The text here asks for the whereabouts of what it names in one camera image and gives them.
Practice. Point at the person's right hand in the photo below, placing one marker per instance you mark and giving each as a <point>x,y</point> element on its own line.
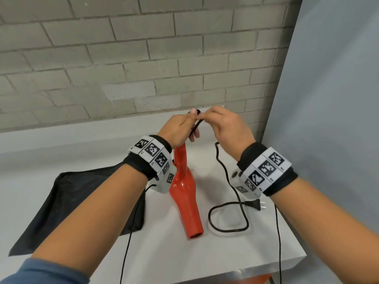
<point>231,133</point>

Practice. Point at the person's left hand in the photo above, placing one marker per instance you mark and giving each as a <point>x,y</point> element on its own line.
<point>176,130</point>

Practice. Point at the red hair dryer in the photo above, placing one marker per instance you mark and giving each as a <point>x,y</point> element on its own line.
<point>186,198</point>

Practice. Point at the black fabric drawstring bag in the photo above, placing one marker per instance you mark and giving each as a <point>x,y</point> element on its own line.
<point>74,204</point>

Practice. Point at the person's left forearm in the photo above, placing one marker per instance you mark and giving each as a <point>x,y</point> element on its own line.
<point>97,215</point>

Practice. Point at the person's right forearm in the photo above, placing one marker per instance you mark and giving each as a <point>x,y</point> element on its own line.
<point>325,233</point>

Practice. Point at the person's blue shirt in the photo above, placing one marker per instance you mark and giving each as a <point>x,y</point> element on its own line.
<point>38,273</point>

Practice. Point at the left wristband with marker tiles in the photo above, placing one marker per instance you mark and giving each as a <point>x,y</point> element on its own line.
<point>151,156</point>

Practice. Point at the wristband with marker tiles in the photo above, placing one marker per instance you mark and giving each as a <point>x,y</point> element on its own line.
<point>266,168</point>
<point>151,156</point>

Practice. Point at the right wristband with marker tiles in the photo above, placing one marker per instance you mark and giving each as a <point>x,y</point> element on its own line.
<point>266,168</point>

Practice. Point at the orange furniture piece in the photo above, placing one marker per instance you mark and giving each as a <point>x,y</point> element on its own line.
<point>256,279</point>

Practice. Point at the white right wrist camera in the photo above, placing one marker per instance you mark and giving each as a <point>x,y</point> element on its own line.
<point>238,181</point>

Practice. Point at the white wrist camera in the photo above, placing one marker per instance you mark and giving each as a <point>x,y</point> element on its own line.
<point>165,181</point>
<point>238,181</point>

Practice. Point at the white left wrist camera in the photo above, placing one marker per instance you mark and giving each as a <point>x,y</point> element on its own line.
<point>165,181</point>

